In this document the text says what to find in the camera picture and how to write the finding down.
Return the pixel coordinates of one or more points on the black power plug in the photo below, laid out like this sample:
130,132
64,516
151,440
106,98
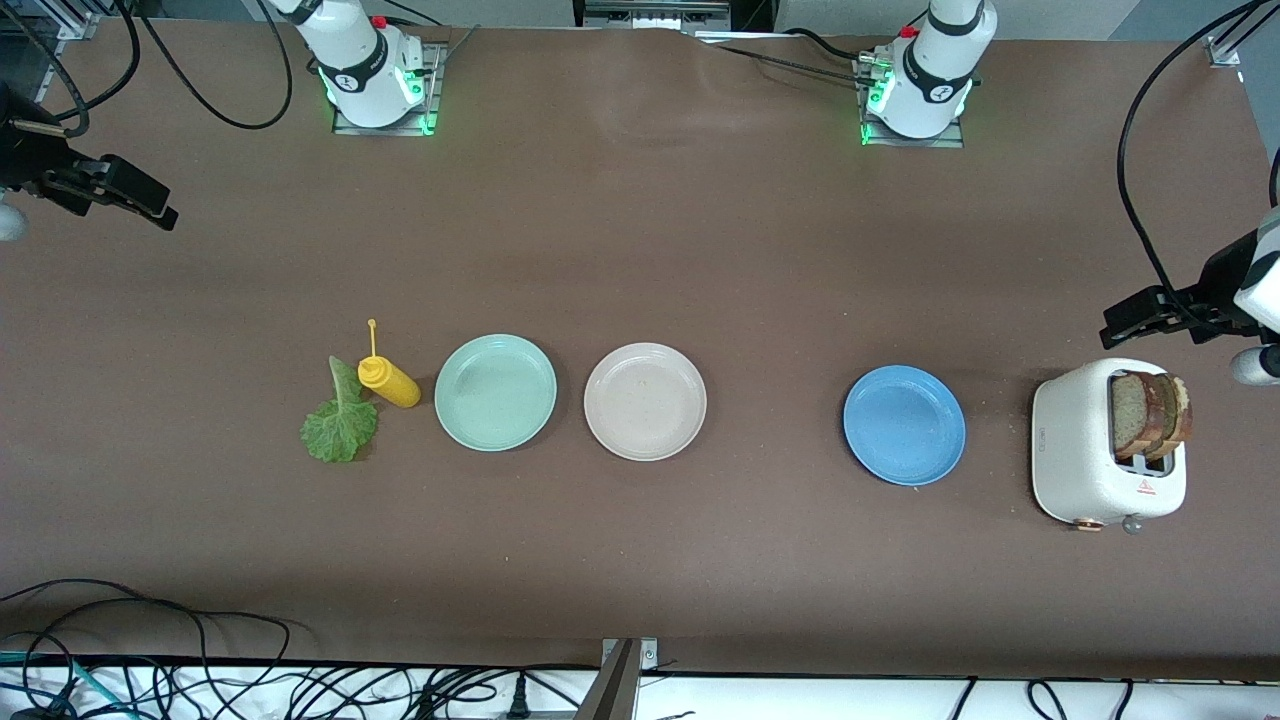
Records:
518,700

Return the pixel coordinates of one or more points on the small aluminium corner bracket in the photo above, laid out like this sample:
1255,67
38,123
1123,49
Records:
1222,52

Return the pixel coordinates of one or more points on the mint green plate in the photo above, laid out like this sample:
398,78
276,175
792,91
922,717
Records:
495,392

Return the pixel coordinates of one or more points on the brown bread slice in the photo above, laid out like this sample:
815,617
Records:
1182,410
1130,415

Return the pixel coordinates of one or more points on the black metal frame unit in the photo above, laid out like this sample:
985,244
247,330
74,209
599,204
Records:
650,12

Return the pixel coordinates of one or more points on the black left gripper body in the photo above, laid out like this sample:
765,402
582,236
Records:
1222,277

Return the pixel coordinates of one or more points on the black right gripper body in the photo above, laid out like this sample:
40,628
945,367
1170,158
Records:
28,158

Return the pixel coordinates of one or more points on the grey metal bracket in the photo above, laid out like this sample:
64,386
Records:
615,690

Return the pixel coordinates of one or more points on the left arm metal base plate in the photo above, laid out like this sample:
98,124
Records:
950,142

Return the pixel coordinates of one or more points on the blue plate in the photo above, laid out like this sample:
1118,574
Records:
904,425

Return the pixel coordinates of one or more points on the yellow mustard squeeze bottle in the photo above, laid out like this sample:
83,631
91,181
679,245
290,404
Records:
395,385

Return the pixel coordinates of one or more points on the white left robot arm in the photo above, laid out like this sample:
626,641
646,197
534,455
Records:
940,70

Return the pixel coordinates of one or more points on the green lettuce leaf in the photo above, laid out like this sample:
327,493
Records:
340,430

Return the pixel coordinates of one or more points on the white toaster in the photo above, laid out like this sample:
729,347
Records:
1070,450

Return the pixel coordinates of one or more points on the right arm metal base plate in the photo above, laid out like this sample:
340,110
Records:
433,85

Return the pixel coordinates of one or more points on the aluminium frame profile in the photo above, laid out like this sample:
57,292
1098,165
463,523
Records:
75,18

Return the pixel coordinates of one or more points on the beige plate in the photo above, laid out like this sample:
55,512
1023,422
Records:
645,402

